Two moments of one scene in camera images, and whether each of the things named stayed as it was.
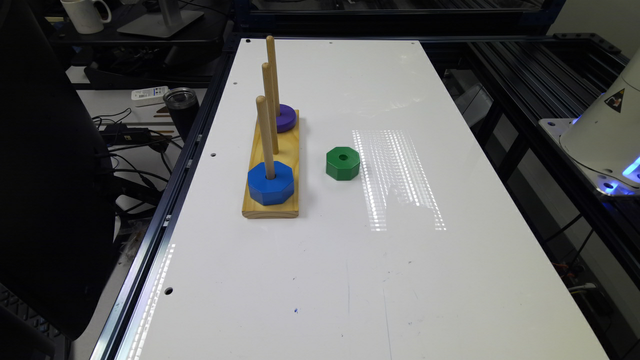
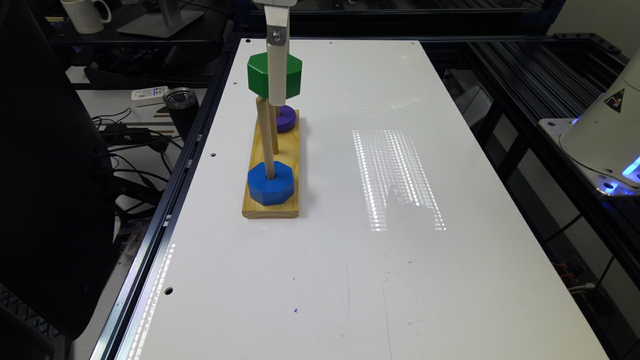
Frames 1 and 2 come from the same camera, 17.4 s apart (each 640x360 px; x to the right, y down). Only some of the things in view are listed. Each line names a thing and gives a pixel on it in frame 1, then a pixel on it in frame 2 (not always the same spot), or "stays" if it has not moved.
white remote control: [149, 93] stays
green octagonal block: [342, 163] -> [258, 75]
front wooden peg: [267, 147] stays
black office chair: [58, 235] stays
